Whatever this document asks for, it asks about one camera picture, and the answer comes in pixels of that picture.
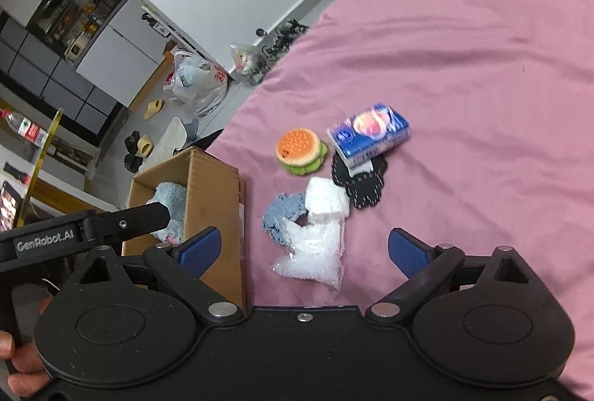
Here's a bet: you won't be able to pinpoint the black studded pouch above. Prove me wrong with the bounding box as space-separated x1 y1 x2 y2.
330 153 389 211

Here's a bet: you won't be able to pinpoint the clear bag of white filling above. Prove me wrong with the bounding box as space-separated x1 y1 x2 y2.
273 215 346 290

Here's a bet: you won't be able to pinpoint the blue fluffy plush toy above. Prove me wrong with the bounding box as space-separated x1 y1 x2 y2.
147 182 187 244

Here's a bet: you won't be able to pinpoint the water bottle red label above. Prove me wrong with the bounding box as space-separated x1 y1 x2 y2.
0 108 49 146

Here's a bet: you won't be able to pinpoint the cream floor towel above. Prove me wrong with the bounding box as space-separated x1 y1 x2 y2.
158 117 189 156

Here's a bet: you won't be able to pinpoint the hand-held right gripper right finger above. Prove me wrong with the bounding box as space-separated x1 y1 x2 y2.
366 228 534 320

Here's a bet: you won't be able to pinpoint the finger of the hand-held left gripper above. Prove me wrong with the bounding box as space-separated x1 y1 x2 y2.
86 202 171 244

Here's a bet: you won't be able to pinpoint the pink bed sheet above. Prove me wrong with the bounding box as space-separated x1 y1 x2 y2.
204 0 594 401

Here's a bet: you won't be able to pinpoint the clear plastic bag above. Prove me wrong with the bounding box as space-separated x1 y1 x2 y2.
231 43 270 86

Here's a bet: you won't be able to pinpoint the cardboard box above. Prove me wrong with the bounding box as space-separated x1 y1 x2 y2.
121 147 247 309

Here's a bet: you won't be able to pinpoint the white cabinet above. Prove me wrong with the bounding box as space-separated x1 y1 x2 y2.
76 0 172 107

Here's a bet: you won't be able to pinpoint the yellow frame edge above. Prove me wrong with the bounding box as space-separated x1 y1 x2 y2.
16 108 63 225

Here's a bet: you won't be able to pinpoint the hamburger plush toy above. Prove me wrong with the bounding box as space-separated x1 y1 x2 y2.
275 128 330 176

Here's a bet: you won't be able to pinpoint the blue tissue pack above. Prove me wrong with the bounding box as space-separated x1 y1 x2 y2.
326 104 411 165

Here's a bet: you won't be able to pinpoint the person's left hand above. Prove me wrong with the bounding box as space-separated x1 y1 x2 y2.
0 331 49 395

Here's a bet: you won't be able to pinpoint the grey drawer cabinet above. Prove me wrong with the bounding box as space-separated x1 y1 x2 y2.
0 11 126 146

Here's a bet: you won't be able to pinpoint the white plastic bag red print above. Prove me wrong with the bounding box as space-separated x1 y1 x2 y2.
164 50 228 116

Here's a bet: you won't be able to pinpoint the blue-grey fluffy cloth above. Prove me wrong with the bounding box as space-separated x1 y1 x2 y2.
262 192 309 246

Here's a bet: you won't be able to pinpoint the black open shelf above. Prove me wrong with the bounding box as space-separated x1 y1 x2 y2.
25 0 133 63

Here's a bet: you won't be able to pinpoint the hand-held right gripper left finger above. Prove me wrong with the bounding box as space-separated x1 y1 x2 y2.
69 227 244 322

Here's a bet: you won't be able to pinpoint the white towel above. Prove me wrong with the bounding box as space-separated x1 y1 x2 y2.
304 177 350 225

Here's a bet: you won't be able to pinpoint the grey sneaker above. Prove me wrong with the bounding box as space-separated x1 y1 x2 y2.
278 18 309 39
262 30 298 58

